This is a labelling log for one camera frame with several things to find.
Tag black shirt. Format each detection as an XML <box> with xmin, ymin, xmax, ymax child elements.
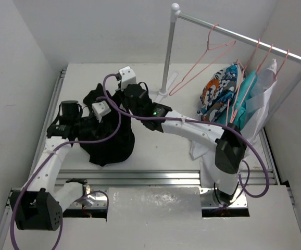
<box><xmin>74</xmin><ymin>83</ymin><xmax>136</xmax><ymax>167</ymax></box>

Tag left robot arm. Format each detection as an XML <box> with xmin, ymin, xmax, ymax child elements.
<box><xmin>10</xmin><ymin>101</ymin><xmax>86</xmax><ymax>231</ymax></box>

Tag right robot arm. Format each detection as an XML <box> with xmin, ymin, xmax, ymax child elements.
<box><xmin>116</xmin><ymin>84</ymin><xmax>247</xmax><ymax>204</ymax></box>

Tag colourful patterned shirt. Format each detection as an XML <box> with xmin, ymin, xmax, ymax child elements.
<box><xmin>197</xmin><ymin>62</ymin><xmax>244</xmax><ymax>122</ymax></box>

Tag teal shirt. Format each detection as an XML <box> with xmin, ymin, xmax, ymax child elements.
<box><xmin>216</xmin><ymin>70</ymin><xmax>258</xmax><ymax>130</ymax></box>

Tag white shirt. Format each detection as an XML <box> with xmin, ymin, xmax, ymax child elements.
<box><xmin>190</xmin><ymin>59</ymin><xmax>277</xmax><ymax>188</ymax></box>

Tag white clothes rack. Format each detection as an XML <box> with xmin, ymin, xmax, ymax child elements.
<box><xmin>157</xmin><ymin>3</ymin><xmax>301</xmax><ymax>122</ymax></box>

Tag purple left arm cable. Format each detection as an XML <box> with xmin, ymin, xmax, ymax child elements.
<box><xmin>11</xmin><ymin>96</ymin><xmax>122</xmax><ymax>250</ymax></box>

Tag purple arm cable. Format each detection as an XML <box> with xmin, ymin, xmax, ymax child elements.
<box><xmin>103</xmin><ymin>73</ymin><xmax>270</xmax><ymax>198</ymax></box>
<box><xmin>11</xmin><ymin>96</ymin><xmax>122</xmax><ymax>250</ymax></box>

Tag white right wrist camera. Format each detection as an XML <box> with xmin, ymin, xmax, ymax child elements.
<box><xmin>118</xmin><ymin>66</ymin><xmax>137</xmax><ymax>91</ymax></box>

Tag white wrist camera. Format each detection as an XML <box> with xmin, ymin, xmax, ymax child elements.
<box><xmin>92</xmin><ymin>101</ymin><xmax>111</xmax><ymax>123</ymax></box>
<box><xmin>118</xmin><ymin>66</ymin><xmax>137</xmax><ymax>91</ymax></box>

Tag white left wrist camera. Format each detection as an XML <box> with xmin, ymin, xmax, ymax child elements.
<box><xmin>92</xmin><ymin>101</ymin><xmax>111</xmax><ymax>123</ymax></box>

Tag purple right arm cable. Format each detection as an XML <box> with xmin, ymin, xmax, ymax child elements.
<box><xmin>103</xmin><ymin>73</ymin><xmax>270</xmax><ymax>198</ymax></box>

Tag aluminium rail frame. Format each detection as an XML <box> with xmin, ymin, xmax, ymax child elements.
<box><xmin>0</xmin><ymin>65</ymin><xmax>301</xmax><ymax>250</ymax></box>

